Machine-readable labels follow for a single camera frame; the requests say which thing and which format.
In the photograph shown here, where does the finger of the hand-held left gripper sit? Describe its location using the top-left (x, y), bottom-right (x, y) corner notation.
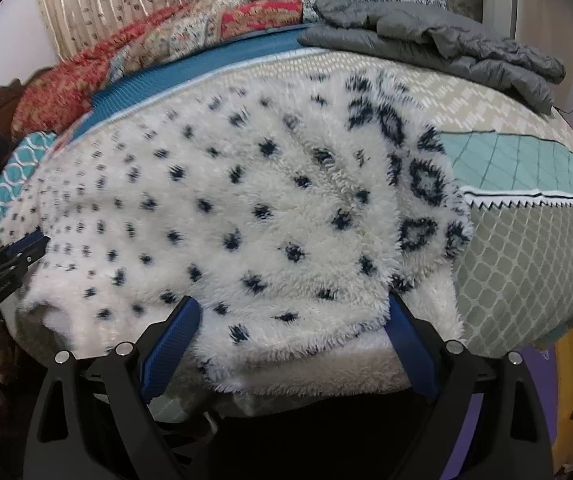
top-left (0, 234), bottom-right (50, 273)
top-left (0, 247), bottom-right (47, 291)

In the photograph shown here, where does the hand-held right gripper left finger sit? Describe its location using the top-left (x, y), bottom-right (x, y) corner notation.
top-left (23, 296), bottom-right (202, 480)

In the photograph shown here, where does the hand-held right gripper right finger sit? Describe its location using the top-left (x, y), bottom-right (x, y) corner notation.
top-left (385, 292), bottom-right (553, 480)

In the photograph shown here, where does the white fleece spotted blanket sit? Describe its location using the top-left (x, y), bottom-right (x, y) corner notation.
top-left (16, 67), bottom-right (474, 396)

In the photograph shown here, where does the teal lattice pillow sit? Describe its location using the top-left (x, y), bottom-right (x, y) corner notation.
top-left (0, 131), bottom-right (58, 267)

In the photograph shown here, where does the purple cloth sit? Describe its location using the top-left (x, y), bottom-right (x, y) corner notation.
top-left (439, 342), bottom-right (559, 480)

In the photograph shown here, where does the patterned bed sheet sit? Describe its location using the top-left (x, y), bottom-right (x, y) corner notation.
top-left (0, 27), bottom-right (573, 361)

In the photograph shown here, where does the red patchwork quilt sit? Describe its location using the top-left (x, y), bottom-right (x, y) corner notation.
top-left (11, 0), bottom-right (447, 131)

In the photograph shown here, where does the beige leaf print curtain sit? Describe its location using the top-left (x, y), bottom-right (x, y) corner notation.
top-left (34, 0), bottom-right (262, 61)

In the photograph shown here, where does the grey puffer jacket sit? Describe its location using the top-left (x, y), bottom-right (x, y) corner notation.
top-left (297, 0), bottom-right (566, 115)

